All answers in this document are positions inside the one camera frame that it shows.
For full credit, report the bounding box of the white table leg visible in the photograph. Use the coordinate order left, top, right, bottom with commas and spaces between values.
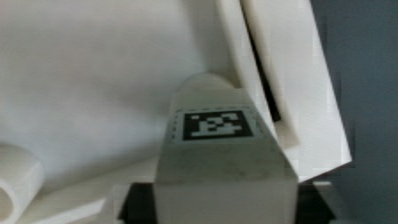
155, 73, 299, 224

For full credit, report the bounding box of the white square tabletop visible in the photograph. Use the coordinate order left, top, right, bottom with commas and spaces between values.
0, 0, 282, 224

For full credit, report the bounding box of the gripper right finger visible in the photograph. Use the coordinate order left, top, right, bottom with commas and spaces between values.
296, 181, 351, 224

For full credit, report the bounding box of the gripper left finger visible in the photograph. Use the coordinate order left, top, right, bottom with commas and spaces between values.
104, 183, 159, 224

